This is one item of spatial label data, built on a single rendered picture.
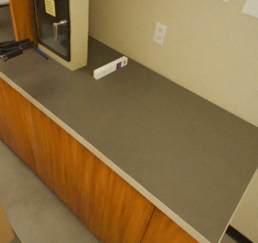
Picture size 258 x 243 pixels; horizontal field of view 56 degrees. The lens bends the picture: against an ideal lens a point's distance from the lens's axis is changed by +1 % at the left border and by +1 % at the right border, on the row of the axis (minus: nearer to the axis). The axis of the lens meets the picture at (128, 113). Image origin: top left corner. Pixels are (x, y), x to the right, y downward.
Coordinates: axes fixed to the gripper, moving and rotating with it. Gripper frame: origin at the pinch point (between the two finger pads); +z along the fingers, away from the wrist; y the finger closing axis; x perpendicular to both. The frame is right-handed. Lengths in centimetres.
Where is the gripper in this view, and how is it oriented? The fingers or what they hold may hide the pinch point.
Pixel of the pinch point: (25, 44)
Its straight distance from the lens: 126.2
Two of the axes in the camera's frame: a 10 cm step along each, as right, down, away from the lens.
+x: -1.6, 7.3, 6.7
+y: -7.5, -5.3, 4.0
